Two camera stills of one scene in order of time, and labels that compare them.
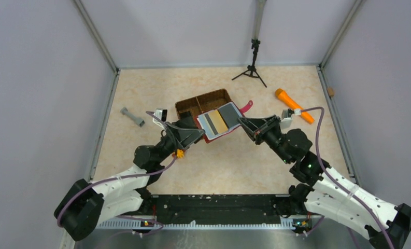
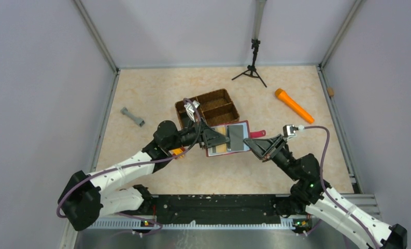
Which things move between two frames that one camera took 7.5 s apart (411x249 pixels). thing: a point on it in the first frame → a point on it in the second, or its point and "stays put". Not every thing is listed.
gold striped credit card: x=216 y=121 → x=220 y=148
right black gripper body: x=267 y=126 → x=278 y=148
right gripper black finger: x=260 y=123 → x=263 y=141
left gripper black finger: x=185 y=136 → x=214 y=138
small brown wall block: x=330 y=92 stays put
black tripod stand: x=251 y=71 stays put
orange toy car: x=180 y=153 stays put
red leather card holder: x=216 y=123 → x=239 y=131
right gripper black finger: x=250 y=125 → x=260 y=147
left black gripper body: x=172 y=134 → x=204 y=136
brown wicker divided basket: x=199 y=105 stays put
